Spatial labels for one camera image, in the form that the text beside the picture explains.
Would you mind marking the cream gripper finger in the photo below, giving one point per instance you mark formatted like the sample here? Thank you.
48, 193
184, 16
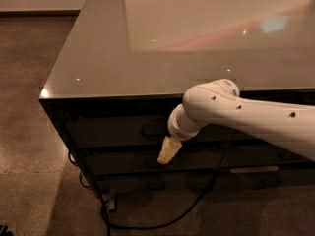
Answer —
170, 147

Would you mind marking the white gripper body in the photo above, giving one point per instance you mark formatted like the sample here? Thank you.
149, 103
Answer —
178, 132

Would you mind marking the drawer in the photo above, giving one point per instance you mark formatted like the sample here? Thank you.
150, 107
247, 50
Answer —
259, 155
282, 178
238, 135
118, 131
157, 182
147, 161

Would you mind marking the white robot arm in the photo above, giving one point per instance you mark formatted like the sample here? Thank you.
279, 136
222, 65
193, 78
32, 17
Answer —
288, 126

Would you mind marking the grey drawer cabinet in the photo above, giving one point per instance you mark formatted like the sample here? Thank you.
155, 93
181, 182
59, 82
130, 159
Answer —
137, 58

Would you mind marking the dark object floor corner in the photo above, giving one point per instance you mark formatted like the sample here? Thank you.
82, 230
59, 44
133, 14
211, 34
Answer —
4, 231

